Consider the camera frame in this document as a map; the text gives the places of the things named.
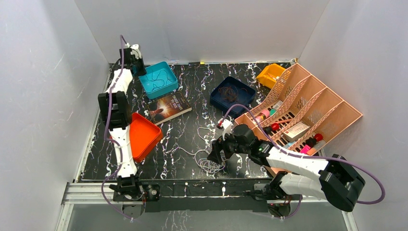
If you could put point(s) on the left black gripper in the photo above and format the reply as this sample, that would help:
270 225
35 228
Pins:
139 65

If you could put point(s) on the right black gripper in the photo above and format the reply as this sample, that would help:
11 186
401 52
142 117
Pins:
217 146

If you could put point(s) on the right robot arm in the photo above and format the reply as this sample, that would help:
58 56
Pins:
333 180

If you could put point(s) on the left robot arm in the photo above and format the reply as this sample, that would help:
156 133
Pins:
116 115

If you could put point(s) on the teal plastic bin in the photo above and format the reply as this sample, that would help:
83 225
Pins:
159 80

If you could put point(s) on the paperback book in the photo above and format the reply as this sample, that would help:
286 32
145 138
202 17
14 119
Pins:
168 107

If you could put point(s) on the dark blue plastic bin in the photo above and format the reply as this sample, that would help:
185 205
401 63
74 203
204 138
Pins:
229 92

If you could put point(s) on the orange plastic bin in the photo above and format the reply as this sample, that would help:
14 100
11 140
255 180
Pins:
137 140

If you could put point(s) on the pink desk organizer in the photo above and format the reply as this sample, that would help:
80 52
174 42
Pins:
306 108

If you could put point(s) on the yellow plastic bin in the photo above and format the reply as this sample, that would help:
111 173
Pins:
270 75

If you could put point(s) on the red black small tool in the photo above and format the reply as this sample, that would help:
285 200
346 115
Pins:
312 141

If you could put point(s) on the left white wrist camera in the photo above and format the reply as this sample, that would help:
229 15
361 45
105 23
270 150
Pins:
132 52

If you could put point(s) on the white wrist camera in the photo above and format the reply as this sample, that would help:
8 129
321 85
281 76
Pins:
132 52
225 126

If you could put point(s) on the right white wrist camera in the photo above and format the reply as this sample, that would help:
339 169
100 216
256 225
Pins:
225 126

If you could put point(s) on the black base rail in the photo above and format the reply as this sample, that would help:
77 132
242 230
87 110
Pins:
253 194

